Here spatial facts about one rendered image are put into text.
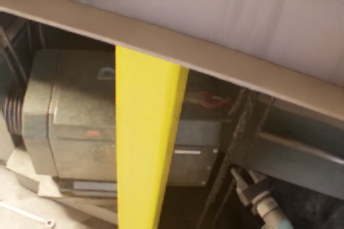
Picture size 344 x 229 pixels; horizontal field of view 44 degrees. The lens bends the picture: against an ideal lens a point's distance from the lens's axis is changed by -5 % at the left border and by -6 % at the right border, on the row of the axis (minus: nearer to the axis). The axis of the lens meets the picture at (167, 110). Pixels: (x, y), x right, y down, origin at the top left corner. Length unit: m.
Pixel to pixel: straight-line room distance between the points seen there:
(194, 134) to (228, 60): 1.00
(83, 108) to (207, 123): 0.45
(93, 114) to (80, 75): 0.18
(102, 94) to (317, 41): 1.11
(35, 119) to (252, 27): 1.15
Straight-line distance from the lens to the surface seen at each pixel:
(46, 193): 2.00
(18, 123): 1.86
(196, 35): 0.65
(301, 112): 2.07
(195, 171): 1.80
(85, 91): 1.62
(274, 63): 0.65
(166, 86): 0.68
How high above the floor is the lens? 2.16
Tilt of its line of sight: 54 degrees down
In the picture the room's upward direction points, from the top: 9 degrees clockwise
